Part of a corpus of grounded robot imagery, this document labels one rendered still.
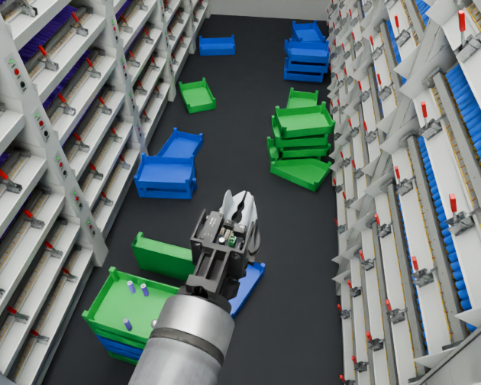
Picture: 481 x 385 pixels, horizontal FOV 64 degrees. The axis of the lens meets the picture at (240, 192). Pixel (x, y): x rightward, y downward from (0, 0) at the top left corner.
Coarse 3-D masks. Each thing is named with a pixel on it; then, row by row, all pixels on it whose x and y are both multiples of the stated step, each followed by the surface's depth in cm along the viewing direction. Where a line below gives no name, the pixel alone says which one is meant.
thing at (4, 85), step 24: (0, 24) 107; (0, 48) 108; (0, 72) 110; (24, 72) 119; (24, 96) 120; (48, 120) 134; (48, 144) 135; (48, 168) 139; (96, 240) 180; (96, 264) 187
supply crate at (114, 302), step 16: (112, 272) 142; (112, 288) 145; (128, 288) 145; (160, 288) 143; (176, 288) 140; (96, 304) 138; (112, 304) 141; (128, 304) 141; (144, 304) 141; (160, 304) 141; (96, 320) 137; (112, 320) 137; (144, 320) 137; (128, 336) 132; (144, 336) 128
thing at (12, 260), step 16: (32, 192) 144; (48, 192) 146; (64, 192) 148; (32, 208) 141; (48, 208) 144; (16, 224) 134; (32, 224) 136; (48, 224) 140; (0, 240) 130; (16, 240) 133; (32, 240) 134; (0, 256) 127; (16, 256) 129; (32, 256) 133; (0, 272) 124; (16, 272) 126; (0, 288) 120; (0, 304) 119
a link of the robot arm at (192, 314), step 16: (176, 304) 44; (192, 304) 43; (208, 304) 44; (160, 320) 44; (176, 320) 42; (192, 320) 42; (208, 320) 43; (224, 320) 44; (208, 336) 42; (224, 336) 43; (224, 352) 44
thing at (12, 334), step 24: (72, 216) 159; (48, 240) 153; (72, 240) 158; (48, 264) 149; (24, 288) 141; (48, 288) 144; (24, 312) 136; (0, 336) 130; (24, 336) 133; (0, 360) 125
